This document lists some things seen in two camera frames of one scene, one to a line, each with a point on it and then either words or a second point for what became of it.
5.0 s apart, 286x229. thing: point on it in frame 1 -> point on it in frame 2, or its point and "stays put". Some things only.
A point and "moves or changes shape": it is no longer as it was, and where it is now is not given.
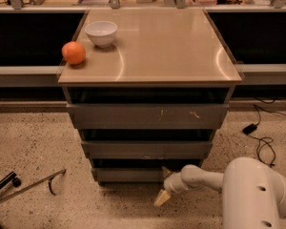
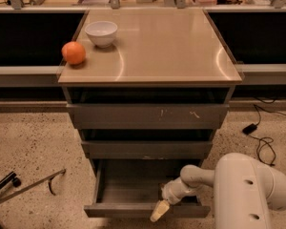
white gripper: [172, 183] -> [171, 193]
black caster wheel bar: [10, 177] stays put
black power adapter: [249, 129] stays put
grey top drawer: [148, 115] stays put
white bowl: [101, 32] stays put
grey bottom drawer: [129, 174] moves or changes shape
